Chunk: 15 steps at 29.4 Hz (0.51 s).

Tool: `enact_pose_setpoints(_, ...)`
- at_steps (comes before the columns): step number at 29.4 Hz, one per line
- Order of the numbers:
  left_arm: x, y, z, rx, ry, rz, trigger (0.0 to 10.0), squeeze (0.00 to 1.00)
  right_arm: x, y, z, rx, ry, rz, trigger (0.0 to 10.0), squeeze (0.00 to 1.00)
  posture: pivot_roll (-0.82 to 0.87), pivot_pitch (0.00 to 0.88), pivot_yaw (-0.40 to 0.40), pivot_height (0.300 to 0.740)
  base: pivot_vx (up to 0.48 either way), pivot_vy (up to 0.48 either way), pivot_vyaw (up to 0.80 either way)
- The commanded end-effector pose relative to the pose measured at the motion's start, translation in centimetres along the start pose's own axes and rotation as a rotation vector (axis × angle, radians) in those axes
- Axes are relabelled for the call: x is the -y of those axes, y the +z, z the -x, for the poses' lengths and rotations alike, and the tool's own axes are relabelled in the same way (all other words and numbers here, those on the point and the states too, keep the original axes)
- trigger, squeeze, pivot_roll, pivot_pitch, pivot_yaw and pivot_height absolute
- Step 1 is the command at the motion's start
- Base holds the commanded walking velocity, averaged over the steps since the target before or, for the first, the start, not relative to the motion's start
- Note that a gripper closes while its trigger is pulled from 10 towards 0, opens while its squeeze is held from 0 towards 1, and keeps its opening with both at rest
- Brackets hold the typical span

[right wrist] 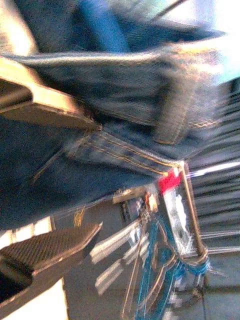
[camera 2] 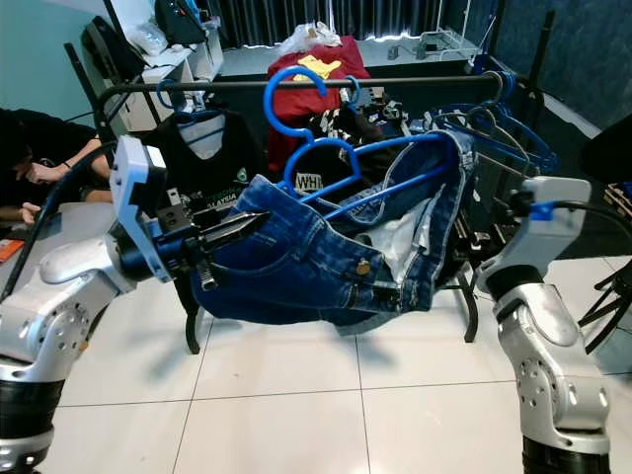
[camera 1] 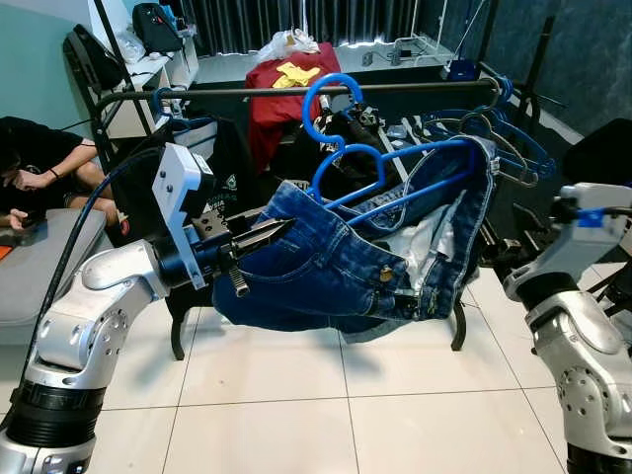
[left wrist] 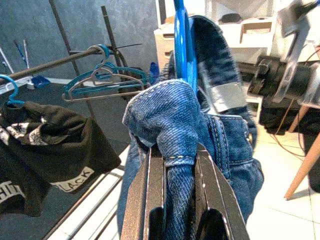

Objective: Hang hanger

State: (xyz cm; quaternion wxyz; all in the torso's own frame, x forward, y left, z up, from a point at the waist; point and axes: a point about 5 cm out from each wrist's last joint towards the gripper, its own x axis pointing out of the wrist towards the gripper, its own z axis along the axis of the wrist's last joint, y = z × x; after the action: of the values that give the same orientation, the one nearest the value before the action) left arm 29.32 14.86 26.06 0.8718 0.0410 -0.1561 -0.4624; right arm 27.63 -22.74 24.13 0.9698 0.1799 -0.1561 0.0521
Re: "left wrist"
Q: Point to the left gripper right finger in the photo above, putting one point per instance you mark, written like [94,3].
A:
[217,212]

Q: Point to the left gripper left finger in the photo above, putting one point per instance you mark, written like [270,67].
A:
[142,200]

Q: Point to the blue plastic clothes hanger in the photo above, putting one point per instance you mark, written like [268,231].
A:
[183,50]
[15,90]
[106,51]

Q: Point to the blue denim jeans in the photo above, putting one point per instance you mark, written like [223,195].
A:
[162,112]

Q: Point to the grey plastic clothes hanger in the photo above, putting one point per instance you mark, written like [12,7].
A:
[100,95]

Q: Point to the open white box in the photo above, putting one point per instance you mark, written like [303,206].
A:
[243,32]

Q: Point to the flat black object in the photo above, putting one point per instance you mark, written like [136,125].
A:
[230,18]

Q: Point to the chair with wooden legs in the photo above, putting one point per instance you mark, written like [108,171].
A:
[300,172]

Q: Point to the black printed t-shirt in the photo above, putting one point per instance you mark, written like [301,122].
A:
[62,140]

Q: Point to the white drawer cabinet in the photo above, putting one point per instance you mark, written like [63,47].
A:
[162,40]

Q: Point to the blue plastic dustpan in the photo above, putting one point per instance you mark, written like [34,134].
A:
[41,82]

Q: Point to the black rack upright pole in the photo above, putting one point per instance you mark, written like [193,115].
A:
[64,37]
[110,30]

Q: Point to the black clothes rack rail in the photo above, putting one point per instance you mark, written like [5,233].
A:
[50,63]

